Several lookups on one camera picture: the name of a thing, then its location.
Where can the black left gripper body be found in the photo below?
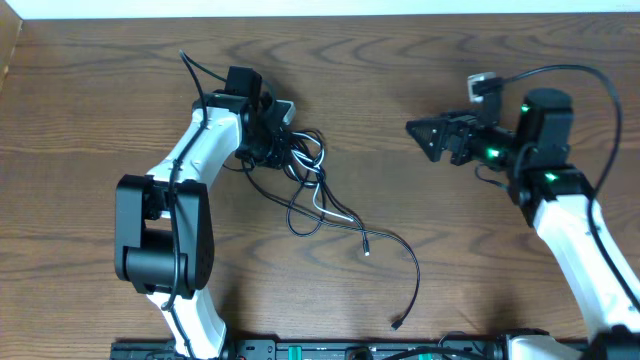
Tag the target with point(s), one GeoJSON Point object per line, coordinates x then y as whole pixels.
{"type": "Point", "coordinates": [268, 147]}

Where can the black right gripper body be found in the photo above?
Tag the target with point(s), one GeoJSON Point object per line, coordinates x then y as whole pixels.
{"type": "Point", "coordinates": [491, 145]}

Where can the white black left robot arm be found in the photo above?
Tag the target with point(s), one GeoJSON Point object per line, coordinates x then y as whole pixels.
{"type": "Point", "coordinates": [164, 241]}

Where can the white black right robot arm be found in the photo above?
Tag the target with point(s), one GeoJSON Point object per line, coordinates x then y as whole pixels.
{"type": "Point", "coordinates": [558, 202]}

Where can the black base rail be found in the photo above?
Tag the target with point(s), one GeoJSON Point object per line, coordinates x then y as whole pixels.
{"type": "Point", "coordinates": [267, 349]}

